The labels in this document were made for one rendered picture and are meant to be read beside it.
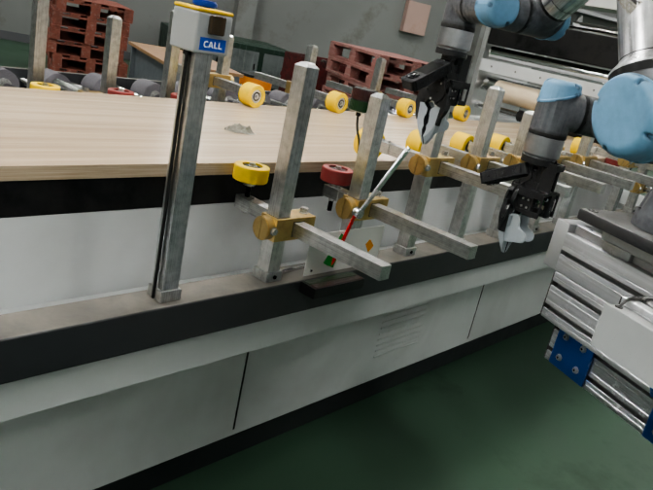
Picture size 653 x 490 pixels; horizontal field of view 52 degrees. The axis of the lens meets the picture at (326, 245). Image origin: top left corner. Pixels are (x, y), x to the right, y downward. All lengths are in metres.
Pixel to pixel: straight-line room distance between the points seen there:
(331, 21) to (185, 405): 10.67
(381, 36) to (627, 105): 11.56
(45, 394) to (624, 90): 1.03
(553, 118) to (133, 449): 1.22
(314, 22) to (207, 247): 10.53
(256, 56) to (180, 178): 8.62
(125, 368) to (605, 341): 0.83
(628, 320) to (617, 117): 0.28
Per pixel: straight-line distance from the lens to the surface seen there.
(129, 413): 1.69
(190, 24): 1.14
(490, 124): 1.94
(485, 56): 4.39
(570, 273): 1.26
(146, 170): 1.41
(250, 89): 2.39
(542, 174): 1.41
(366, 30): 12.39
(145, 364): 1.35
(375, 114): 1.53
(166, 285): 1.26
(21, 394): 1.24
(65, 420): 1.60
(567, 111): 1.39
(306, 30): 11.96
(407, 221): 1.53
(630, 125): 1.03
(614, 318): 1.03
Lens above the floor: 1.24
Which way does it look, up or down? 18 degrees down
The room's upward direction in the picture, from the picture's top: 12 degrees clockwise
